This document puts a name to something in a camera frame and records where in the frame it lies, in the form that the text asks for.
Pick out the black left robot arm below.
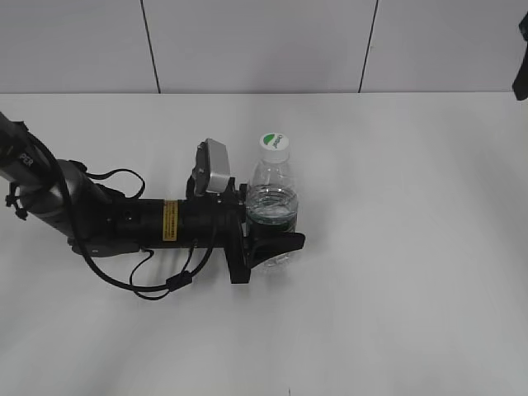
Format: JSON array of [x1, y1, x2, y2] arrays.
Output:
[[1, 118, 305, 284]]

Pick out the clear cestbon water bottle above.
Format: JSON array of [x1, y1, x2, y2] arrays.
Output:
[[245, 156, 299, 274]]

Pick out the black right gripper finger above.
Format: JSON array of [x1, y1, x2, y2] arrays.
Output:
[[511, 14, 528, 101]]

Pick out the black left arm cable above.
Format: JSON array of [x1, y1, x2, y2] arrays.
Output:
[[24, 131, 219, 301]]

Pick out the white green bottle cap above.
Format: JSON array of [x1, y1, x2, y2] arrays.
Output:
[[259, 133, 290, 163]]

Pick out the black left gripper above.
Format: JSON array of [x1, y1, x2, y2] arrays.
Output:
[[139, 178, 305, 285]]

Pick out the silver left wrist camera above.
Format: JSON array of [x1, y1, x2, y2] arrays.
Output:
[[192, 138, 231, 196]]

